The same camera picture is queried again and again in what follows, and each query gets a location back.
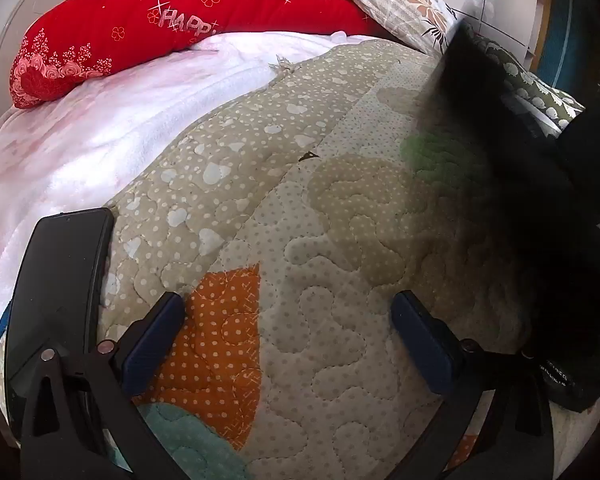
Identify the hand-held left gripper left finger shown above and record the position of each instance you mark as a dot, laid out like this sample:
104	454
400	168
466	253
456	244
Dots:
152	346

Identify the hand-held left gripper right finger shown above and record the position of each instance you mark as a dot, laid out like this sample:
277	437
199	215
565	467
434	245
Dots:
426	346

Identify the black pants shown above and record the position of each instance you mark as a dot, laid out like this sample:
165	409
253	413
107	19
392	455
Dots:
530	210

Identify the black smartphone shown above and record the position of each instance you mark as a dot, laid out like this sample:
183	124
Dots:
60	270

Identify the patchwork heart quilt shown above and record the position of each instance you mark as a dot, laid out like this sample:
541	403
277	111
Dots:
305	210

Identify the white fleece blanket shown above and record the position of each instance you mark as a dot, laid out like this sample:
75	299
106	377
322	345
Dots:
80	145

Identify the green pillow with white shells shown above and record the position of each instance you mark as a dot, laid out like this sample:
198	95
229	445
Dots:
537	91

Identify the long red embroidered pillow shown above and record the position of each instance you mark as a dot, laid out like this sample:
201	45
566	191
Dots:
130	15

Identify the white floral pillow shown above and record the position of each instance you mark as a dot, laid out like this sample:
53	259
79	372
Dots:
405	0

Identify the white curved headboard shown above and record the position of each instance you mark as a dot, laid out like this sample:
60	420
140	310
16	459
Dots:
10	20

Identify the wooden door frame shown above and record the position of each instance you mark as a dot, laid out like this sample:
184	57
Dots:
542	10

